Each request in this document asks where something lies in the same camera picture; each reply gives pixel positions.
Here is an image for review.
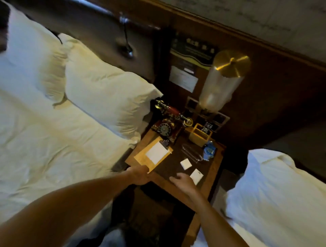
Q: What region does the person's left hand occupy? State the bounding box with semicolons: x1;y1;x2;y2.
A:
126;165;151;186

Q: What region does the person's right hand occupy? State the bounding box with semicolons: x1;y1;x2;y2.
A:
169;173;198;198

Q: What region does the person's left forearm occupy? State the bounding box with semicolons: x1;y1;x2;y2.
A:
0;170;133;247

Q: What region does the person's right forearm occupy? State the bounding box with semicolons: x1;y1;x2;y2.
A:
189;190;249;247

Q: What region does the wooden clipboard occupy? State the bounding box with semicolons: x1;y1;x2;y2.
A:
133;136;174;174

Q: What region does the wooden nightstand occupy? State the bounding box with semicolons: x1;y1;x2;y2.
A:
124;127;227;247

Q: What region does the white notepad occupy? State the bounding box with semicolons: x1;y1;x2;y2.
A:
145;141;169;165

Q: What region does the clear plastic tray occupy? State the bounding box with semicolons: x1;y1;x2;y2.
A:
181;143;204;163

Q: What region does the blue packet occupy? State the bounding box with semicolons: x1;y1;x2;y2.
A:
202;141;216;161

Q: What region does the wooden holder box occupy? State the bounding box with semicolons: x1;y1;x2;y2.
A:
188;123;213;148

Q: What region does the vintage rotary telephone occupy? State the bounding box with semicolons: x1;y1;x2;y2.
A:
151;99;194;144

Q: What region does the white bed duvet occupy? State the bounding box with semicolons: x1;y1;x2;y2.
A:
198;149;326;247
0;51;143;247

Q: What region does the gold-topped white table lamp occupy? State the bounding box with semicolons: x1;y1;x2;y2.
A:
198;49;251;113

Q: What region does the flexible chrome reading lamp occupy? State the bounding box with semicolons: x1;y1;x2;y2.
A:
116;13;135;59

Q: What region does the brown padded headboard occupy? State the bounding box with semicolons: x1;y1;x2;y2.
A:
10;0;161;82

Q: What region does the large white pillow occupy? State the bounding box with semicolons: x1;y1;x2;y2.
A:
0;2;69;103

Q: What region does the wall switch panel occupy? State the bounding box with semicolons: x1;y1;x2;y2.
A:
184;96;230;133

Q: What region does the white wall notice card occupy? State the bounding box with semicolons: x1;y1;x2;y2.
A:
169;65;199;93

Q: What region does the dark wall notice sign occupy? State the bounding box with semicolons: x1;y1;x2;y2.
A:
170;38;218;71

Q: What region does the chrome headboard rail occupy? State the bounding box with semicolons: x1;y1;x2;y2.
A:
68;0;161;31

